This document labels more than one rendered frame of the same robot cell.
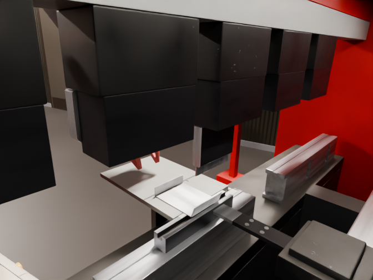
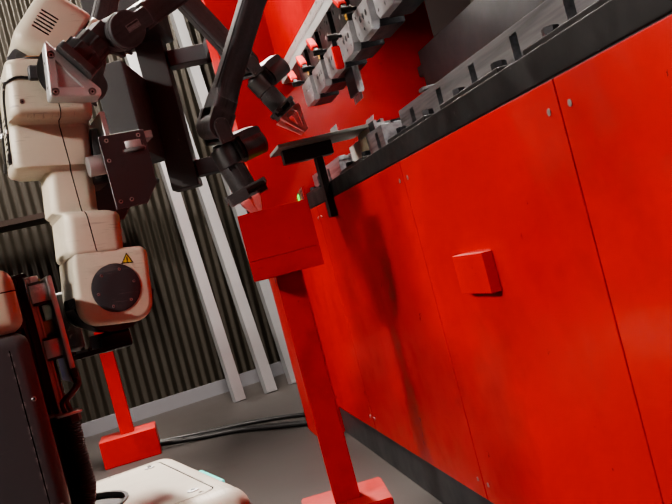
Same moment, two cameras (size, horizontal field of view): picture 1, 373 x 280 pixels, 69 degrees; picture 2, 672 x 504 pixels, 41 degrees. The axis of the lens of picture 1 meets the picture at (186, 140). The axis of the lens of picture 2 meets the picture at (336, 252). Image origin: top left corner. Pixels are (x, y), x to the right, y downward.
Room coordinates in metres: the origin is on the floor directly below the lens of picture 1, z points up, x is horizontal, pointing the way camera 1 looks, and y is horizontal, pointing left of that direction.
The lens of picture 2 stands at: (-0.88, 2.15, 0.69)
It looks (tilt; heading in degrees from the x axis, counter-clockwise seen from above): 0 degrees down; 306
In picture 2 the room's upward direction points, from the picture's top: 15 degrees counter-clockwise
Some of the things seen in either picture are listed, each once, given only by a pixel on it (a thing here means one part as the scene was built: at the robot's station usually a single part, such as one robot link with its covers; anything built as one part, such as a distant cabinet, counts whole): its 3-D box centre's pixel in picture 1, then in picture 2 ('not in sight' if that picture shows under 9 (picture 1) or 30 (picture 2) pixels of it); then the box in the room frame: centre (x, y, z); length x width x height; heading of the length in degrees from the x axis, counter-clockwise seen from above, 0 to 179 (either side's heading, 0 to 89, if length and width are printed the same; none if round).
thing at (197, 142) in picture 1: (213, 145); (355, 85); (0.48, -0.05, 1.13); 0.10 x 0.02 x 0.10; 137
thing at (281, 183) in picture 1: (305, 162); (335, 177); (0.88, -0.43, 0.92); 0.50 x 0.06 x 0.10; 137
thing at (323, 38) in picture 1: (307, 66); (317, 77); (0.79, -0.34, 1.26); 0.15 x 0.09 x 0.17; 137
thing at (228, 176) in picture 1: (235, 147); (110, 368); (2.35, -0.46, 0.42); 0.25 x 0.20 x 0.83; 47
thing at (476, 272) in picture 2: not in sight; (475, 272); (-0.16, 0.76, 0.59); 0.15 x 0.02 x 0.07; 137
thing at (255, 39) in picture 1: (225, 74); (341, 44); (0.50, -0.07, 1.26); 0.15 x 0.09 x 0.17; 137
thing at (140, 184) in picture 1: (162, 180); (317, 141); (0.58, 0.06, 1.00); 0.26 x 0.18 x 0.01; 47
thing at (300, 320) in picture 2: not in sight; (317, 385); (0.42, 0.54, 0.39); 0.06 x 0.06 x 0.54; 41
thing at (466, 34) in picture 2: not in sight; (487, 70); (0.31, -0.59, 1.12); 1.13 x 0.02 x 0.44; 137
